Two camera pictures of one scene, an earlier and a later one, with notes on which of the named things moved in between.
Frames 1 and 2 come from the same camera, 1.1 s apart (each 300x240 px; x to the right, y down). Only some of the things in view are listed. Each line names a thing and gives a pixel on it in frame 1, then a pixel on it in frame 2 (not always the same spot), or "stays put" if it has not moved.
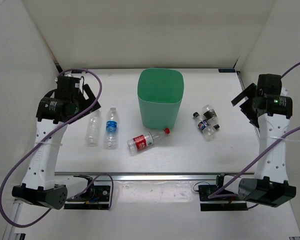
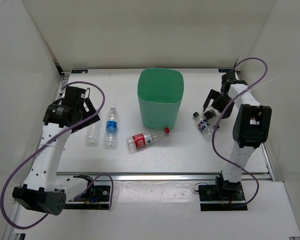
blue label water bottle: [111, 139] stays put
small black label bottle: [210, 114] stays put
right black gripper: [251, 116] to [213, 94]
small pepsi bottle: [208, 131] stays put
